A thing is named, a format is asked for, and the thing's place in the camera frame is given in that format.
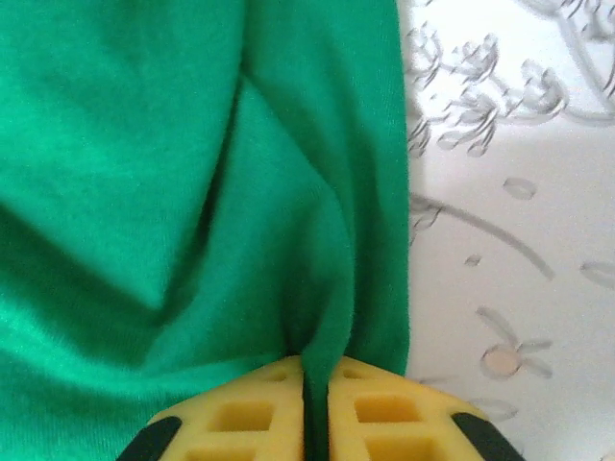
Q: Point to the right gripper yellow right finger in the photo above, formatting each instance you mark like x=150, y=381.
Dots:
x=432, y=422

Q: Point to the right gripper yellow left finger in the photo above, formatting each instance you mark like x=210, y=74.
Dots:
x=283, y=432

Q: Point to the green t-shirt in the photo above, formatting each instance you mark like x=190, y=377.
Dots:
x=144, y=192

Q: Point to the floral patterned tablecloth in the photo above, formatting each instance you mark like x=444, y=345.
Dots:
x=504, y=216

